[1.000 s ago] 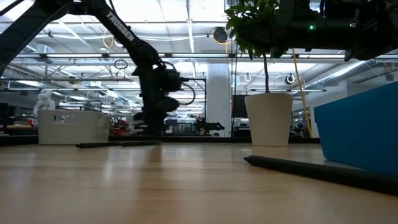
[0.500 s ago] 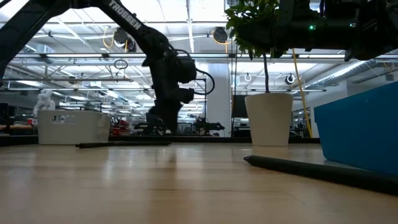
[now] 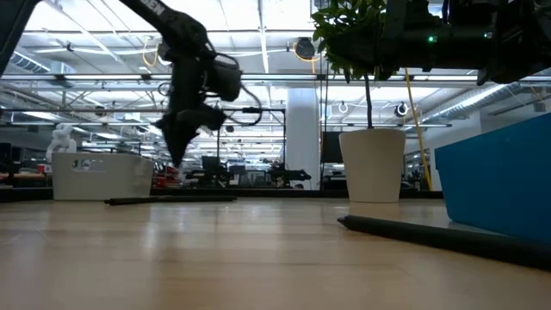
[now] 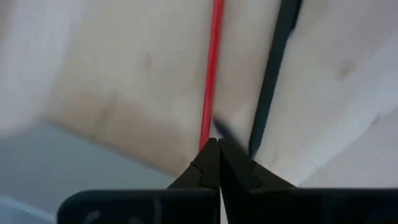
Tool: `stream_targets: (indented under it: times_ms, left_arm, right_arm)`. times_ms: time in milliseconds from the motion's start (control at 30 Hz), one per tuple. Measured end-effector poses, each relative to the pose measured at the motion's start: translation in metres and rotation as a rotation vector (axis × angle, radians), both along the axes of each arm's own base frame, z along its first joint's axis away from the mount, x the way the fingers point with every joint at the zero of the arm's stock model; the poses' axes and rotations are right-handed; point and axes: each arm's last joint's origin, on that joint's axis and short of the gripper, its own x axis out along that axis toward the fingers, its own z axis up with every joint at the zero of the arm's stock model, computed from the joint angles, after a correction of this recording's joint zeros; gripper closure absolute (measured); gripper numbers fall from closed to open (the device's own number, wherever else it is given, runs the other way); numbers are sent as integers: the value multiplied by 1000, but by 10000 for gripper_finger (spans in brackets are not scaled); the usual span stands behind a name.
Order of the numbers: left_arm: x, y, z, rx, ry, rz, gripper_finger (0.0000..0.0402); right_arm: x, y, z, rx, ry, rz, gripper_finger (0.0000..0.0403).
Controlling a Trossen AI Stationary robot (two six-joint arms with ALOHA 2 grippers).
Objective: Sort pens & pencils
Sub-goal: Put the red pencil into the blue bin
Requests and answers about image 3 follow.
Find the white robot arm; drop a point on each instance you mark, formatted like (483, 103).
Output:
(62, 140)

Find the green leafy plant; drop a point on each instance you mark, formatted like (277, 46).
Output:
(340, 47)

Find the black monitor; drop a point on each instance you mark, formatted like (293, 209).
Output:
(331, 148)

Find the long ceiling light strip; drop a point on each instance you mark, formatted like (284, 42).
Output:
(107, 77)

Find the black rig frame with camera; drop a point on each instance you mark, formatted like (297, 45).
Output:
(275, 110)

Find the blue plastic tray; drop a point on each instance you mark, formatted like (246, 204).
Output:
(495, 181)

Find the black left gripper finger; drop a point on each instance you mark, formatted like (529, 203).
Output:
(177, 144)

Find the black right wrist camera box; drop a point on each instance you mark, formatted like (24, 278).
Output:
(430, 30)

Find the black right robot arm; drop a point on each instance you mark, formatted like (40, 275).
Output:
(516, 43)

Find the white plastic bin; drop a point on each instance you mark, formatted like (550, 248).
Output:
(103, 176)

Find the white plant pot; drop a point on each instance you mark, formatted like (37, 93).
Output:
(372, 168)

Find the black pen with white print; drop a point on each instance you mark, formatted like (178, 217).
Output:
(129, 200)

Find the black aluminium rig frame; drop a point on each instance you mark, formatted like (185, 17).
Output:
(280, 192)

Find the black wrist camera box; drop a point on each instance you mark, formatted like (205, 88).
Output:
(430, 30)
(226, 79)

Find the brown cardboard tube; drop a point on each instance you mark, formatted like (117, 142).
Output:
(26, 176)

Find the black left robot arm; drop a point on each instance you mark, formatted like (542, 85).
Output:
(172, 21)

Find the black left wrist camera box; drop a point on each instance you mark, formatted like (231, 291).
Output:
(226, 79)

